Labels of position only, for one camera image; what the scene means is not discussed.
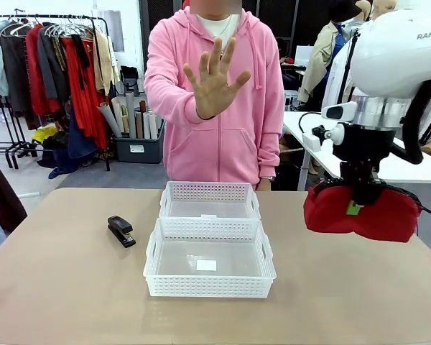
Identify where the tall grey cardboard tube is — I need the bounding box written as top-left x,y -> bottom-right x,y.
125,92 -> 137,139

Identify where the pink sleeved left forearm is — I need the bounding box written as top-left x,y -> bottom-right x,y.
256,118 -> 284,179

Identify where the black stapler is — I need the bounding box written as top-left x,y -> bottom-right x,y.
106,214 -> 137,249

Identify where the red hanging garment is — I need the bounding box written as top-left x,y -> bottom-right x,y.
24,24 -> 60,116

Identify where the beige shirt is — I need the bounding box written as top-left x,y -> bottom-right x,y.
91,30 -> 121,96

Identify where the grey storage bin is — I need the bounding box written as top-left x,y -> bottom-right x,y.
113,120 -> 166,165

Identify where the thick black right arm hose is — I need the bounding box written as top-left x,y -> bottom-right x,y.
402,77 -> 431,165

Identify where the grey jacket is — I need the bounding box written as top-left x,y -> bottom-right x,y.
37,27 -> 71,101

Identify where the long red dress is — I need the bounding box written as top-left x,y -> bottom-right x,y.
62,35 -> 111,150

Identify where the yellow cloth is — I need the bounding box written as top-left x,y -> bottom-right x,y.
33,126 -> 57,143

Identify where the beige trench coat mannequin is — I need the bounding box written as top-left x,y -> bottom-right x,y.
297,0 -> 360,105

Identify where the white background table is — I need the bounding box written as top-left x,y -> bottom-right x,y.
282,110 -> 431,191

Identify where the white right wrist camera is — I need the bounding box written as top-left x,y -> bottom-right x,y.
302,124 -> 346,151

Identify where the cream paper roll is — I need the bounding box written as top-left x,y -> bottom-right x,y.
111,96 -> 130,134

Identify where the white perforated plastic basket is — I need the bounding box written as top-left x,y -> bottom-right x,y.
159,180 -> 262,221

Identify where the black scarf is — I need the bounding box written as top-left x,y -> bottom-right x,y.
71,34 -> 91,91

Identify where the blue denim garment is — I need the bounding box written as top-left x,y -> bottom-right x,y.
49,107 -> 102,180

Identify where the black metal clothes rack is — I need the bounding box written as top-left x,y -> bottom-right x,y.
0,9 -> 112,172

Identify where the dark grey coat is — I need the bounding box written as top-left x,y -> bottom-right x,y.
0,32 -> 33,116

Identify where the grey paper roll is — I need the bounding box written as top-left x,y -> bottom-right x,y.
98,102 -> 123,139

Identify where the red zip pouch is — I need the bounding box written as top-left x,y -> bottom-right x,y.
303,181 -> 425,244

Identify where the dark brown jacket person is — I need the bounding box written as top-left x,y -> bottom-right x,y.
0,152 -> 29,254

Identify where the pink sleeved right forearm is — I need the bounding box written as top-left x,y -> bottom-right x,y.
163,96 -> 222,127

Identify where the person in pink hoodie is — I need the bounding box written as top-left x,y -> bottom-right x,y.
143,0 -> 285,191

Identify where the white basket with bottom sticker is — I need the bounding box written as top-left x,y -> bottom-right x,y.
142,217 -> 277,298

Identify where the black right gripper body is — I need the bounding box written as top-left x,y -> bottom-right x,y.
332,124 -> 396,204

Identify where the person's right hand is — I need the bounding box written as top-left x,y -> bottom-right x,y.
182,37 -> 252,120

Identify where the thin black camera cable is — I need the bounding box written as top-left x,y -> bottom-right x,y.
297,111 -> 326,136

